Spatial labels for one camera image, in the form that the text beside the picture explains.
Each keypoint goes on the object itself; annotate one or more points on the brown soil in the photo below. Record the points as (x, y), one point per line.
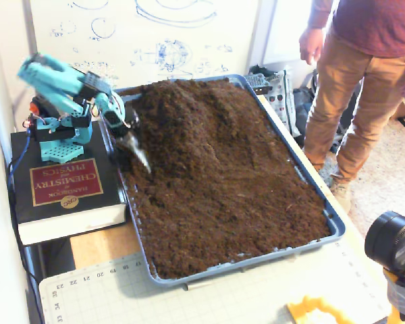
(216, 189)

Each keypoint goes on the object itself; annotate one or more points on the grey metal rod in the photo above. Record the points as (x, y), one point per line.
(197, 285)

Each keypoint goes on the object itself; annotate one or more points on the black chemistry physics handbook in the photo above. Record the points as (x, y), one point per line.
(87, 206)

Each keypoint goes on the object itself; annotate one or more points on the person in maroon shirt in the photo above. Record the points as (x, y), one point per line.
(368, 84)

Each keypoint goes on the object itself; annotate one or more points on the pale green cutting mat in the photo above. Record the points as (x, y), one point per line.
(256, 297)

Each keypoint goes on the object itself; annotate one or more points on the grey metal blade gripper finger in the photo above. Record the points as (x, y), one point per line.
(136, 152)

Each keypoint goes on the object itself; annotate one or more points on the tan shoe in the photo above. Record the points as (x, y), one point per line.
(341, 195)

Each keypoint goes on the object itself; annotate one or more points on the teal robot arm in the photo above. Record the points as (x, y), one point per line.
(60, 91)

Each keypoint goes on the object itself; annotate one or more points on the yellow camera stand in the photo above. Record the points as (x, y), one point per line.
(403, 297)

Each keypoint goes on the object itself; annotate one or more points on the dark backpack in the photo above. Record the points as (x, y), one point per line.
(302, 104)

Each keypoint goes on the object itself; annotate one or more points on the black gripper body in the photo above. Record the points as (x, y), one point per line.
(128, 129)

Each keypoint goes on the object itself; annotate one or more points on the white printed soil bag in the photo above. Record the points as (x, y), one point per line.
(285, 104)

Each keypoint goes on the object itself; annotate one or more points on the person's right hand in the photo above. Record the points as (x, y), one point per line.
(311, 44)

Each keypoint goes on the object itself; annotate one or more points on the whiteboard with blue drawings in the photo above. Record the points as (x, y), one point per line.
(189, 33)

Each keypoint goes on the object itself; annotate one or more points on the yellow plastic frame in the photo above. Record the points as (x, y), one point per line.
(303, 307)

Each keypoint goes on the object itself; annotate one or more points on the black round camera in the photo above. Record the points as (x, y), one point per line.
(388, 239)

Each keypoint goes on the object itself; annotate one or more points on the blue plastic tray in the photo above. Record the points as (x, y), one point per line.
(338, 233)

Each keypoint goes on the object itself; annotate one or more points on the person's right forearm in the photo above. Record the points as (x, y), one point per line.
(322, 13)

